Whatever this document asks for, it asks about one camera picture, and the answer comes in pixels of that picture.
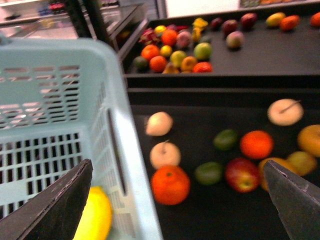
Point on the white pear with stem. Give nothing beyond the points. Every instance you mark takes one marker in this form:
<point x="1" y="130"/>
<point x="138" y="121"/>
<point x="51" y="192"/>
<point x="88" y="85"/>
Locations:
<point x="285" y="112"/>

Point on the near black display tray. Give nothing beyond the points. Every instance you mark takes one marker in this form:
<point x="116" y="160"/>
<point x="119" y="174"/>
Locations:
<point x="225" y="200"/>

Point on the far orange by basket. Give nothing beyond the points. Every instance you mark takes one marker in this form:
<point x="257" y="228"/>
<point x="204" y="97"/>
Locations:
<point x="315" y="20"/>

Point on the small green-yellow pear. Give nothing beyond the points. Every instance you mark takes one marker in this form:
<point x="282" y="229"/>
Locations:
<point x="303" y="162"/>

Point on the far black display tray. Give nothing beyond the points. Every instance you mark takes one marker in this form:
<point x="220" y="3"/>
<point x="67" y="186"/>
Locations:
<point x="268" y="57"/>

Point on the far peach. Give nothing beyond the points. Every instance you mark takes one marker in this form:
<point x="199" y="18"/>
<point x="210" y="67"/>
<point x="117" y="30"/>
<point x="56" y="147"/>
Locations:
<point x="235" y="40"/>

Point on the far big orange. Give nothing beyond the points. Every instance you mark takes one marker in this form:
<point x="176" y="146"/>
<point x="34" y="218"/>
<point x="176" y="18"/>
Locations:
<point x="169" y="37"/>

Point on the white pear left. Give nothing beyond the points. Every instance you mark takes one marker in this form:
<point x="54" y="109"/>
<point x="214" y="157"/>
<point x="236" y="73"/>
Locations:
<point x="158" y="124"/>

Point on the black display tray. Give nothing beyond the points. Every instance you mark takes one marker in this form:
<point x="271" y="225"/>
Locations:
<point x="225" y="200"/>
<point x="268" y="57"/>

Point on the far green apple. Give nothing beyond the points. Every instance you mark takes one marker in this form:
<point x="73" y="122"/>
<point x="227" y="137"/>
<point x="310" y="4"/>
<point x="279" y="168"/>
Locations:
<point x="202" y="51"/>

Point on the green lime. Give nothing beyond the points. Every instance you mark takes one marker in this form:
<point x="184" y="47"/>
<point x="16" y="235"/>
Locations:
<point x="226" y="139"/>

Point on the yellow-orange persimmon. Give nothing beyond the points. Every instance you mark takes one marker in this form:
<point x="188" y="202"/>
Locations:
<point x="308" y="140"/>

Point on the orange mandarin near tray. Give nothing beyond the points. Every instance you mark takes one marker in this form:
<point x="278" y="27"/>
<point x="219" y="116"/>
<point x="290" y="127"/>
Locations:
<point x="256" y="144"/>

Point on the white pear front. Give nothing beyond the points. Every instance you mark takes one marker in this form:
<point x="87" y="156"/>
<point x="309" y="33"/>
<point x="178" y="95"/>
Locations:
<point x="165" y="154"/>

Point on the teal plastic shopping basket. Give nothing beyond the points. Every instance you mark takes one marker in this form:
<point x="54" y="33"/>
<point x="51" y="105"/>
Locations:
<point x="63" y="101"/>

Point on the dark green avocado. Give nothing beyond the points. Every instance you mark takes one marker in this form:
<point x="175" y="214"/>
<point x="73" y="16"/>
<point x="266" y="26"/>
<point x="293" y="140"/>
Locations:
<point x="209" y="173"/>

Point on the large orange near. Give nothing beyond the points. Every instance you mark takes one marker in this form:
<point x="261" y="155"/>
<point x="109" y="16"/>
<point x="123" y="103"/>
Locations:
<point x="170" y="185"/>

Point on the dragon fruit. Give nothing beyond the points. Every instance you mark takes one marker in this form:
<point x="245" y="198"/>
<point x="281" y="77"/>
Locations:
<point x="149" y="37"/>

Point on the far dark red apple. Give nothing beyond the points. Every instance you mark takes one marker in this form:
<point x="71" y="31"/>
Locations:
<point x="229" y="26"/>

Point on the far orange mandarin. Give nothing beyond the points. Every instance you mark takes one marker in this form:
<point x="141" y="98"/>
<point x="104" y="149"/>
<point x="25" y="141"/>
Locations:
<point x="289" y="23"/>

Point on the glass top freezer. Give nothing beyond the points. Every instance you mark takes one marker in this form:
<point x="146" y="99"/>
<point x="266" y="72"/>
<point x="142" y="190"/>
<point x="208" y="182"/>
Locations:
<point x="122" y="25"/>

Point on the yellow star fruit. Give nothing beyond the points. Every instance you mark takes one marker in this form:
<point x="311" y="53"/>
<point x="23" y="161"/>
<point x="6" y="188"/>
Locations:
<point x="198" y="25"/>

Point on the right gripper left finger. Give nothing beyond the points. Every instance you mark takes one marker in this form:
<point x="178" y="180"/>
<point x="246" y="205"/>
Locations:
<point x="54" y="213"/>

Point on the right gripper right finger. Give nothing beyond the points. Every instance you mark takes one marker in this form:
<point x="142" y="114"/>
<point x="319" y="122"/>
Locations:
<point x="296" y="200"/>

